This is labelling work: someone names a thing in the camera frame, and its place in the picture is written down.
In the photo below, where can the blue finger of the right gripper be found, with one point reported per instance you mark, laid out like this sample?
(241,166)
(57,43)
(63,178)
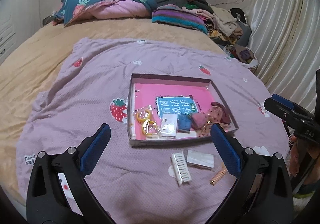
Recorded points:
(283,101)

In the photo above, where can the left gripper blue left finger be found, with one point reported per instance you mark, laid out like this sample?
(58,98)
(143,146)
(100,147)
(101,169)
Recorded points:
(46,201)

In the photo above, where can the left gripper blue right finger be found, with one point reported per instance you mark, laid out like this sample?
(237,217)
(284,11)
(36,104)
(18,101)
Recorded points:
(262,191)

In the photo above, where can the dark maroon hair claw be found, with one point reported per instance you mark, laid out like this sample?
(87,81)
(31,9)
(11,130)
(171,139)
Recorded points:
(221,112)

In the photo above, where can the silver white packet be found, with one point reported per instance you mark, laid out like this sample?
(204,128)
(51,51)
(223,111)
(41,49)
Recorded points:
(199,159)

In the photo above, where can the white plastic comb clip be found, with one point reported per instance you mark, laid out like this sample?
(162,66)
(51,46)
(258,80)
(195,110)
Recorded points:
(180,168)

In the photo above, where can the pink fuzzy pompom clip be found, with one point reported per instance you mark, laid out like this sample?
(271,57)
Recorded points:
(198,120)

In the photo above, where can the blue plastic card box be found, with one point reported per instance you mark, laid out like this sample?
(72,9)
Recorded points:
(184,123)

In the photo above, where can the yellow bangles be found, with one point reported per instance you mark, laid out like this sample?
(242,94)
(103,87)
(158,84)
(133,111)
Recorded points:
(149,127)

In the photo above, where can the white jewelry card packet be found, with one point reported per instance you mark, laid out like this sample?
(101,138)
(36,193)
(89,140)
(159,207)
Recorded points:
(168,127)

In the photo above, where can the floral chiffon scrunchie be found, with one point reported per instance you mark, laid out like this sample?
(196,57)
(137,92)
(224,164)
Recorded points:
(212,119)

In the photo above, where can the lilac cartoon print blanket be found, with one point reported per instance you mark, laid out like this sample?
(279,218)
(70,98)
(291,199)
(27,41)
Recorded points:
(133,184)

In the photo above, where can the cream striped curtain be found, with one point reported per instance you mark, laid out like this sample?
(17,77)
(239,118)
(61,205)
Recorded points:
(285,39)

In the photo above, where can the pile of folded clothes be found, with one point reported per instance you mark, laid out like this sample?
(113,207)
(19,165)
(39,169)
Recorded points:
(228,29)

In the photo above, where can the white round hair clip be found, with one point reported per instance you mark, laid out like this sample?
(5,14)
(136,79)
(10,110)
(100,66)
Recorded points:
(171,171)

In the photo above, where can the brown shallow cardboard tray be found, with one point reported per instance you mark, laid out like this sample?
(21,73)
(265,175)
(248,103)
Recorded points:
(175,111)

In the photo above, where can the tan bed sheet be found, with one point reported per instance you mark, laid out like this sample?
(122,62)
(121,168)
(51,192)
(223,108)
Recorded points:
(34,65)

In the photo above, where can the pink book in tray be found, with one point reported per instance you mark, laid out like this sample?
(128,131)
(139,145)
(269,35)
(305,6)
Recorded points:
(172,106)

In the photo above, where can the striped purple teal blanket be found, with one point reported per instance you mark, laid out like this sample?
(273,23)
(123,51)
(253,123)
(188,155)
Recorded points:
(173,15)

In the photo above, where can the navy pink strawberry quilt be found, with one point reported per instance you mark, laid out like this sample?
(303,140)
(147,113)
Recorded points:
(75,10)

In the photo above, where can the white wardrobe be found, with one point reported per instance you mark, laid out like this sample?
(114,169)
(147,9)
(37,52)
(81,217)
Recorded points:
(20,19)

